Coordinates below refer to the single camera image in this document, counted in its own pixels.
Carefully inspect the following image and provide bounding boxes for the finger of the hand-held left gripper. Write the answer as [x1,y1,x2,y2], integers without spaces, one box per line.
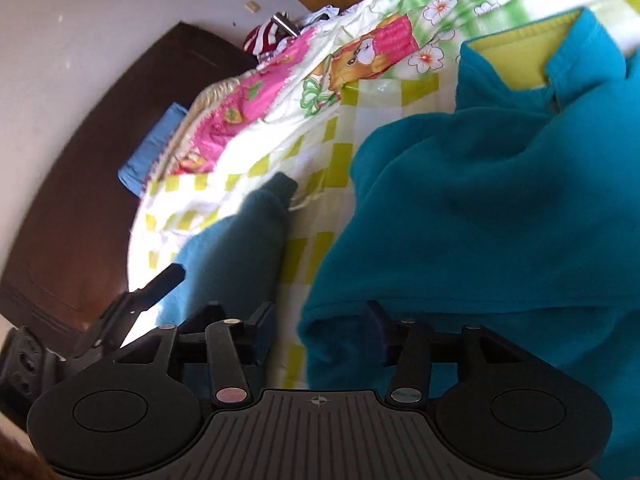
[75,262,187,362]

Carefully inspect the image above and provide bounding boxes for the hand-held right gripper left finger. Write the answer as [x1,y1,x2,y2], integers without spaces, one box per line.
[112,301,277,407]

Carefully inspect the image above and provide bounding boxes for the red white striped cloth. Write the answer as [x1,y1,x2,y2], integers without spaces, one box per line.
[243,11,302,57]

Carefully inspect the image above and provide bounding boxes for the colourful printed bed quilt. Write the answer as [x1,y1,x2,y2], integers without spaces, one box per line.
[127,0,640,392]

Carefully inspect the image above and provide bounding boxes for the blue folded cloth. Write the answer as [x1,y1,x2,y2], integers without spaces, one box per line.
[118,102,190,197]

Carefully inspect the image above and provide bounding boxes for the teal fleece zip jacket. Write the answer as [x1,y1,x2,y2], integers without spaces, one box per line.
[297,7,640,480]

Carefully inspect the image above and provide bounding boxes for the shiny metal object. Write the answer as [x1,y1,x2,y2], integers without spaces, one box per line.
[271,12,300,37]

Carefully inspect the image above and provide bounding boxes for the dark brown wooden headboard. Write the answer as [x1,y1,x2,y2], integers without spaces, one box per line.
[0,21,259,342]

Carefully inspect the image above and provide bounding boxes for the person's brown hair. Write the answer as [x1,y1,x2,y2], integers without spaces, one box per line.
[0,430,52,480]

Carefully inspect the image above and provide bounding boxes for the slate blue fleece garment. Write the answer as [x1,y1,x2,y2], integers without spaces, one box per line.
[154,172,300,392]

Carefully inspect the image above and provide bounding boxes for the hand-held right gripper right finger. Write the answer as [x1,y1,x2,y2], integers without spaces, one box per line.
[366,300,529,407]

